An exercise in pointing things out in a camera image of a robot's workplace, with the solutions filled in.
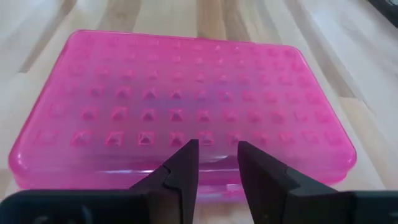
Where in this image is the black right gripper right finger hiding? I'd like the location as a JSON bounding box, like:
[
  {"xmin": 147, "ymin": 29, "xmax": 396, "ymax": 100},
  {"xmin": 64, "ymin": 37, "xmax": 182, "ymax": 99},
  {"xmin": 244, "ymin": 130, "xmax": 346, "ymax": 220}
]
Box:
[{"xmin": 237, "ymin": 140, "xmax": 398, "ymax": 224}]

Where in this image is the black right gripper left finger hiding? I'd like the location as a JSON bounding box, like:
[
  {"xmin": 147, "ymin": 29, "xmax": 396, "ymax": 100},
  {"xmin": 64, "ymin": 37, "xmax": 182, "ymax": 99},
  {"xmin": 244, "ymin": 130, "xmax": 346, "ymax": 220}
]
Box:
[{"xmin": 0, "ymin": 139, "xmax": 200, "ymax": 224}]

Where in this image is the clear supply box pink lid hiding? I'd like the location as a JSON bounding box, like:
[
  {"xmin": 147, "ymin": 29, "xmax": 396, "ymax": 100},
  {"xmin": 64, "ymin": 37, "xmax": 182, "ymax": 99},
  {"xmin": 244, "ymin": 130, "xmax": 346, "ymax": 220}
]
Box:
[{"xmin": 8, "ymin": 29, "xmax": 358, "ymax": 203}]

